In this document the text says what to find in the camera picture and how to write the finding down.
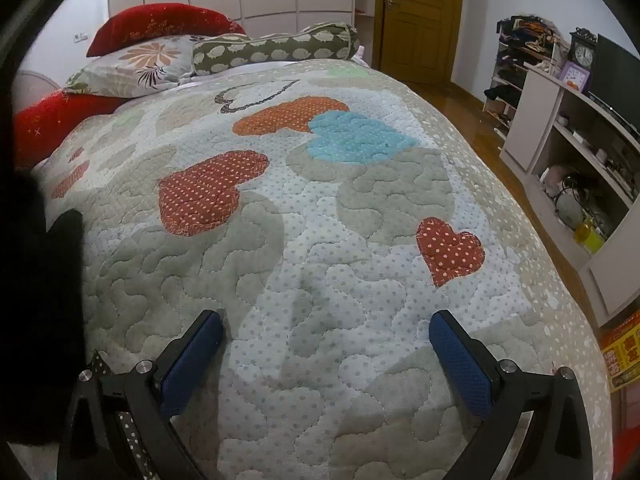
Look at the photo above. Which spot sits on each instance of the black pants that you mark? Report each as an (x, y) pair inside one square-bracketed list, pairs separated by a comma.
[(35, 310)]

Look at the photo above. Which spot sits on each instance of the floral pillow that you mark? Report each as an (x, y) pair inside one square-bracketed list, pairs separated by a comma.
[(130, 65)]

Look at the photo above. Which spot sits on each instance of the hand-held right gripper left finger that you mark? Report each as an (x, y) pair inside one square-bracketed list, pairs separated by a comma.
[(192, 360)]

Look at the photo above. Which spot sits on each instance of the heart-patterned quilt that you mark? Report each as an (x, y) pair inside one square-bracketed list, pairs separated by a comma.
[(325, 260)]

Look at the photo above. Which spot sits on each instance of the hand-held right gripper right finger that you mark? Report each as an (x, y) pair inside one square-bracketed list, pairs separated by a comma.
[(460, 360)]

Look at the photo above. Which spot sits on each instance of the television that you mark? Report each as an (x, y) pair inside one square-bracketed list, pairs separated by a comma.
[(617, 75)]

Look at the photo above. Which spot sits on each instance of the green patterned bolster pillow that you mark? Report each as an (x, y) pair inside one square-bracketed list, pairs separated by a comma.
[(260, 47)]

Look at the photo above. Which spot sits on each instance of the rounded pale headboard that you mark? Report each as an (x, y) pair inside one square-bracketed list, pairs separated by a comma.
[(35, 85)]

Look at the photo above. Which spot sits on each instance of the shoe rack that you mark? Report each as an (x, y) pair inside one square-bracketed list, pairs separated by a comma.
[(515, 60)]

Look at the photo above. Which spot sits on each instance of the yellow container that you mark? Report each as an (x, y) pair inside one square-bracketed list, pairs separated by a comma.
[(590, 237)]

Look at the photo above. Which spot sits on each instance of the wall switch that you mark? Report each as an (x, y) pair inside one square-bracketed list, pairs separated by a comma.
[(80, 36)]

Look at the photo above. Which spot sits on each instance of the dark ornate clock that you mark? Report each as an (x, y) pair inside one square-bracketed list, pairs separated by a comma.
[(583, 52)]

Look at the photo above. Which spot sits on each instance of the white TV cabinet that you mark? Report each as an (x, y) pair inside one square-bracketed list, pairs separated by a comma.
[(535, 115)]

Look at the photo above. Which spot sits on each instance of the long red pillow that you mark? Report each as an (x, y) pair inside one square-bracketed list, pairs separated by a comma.
[(55, 120)]

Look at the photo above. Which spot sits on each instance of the black dotted cloth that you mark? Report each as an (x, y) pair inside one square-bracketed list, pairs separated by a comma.
[(131, 442)]

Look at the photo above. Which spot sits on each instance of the wooden door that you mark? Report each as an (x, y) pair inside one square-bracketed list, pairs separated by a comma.
[(420, 25)]

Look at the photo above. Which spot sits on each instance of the purple clock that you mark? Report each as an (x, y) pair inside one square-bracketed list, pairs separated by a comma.
[(574, 77)]

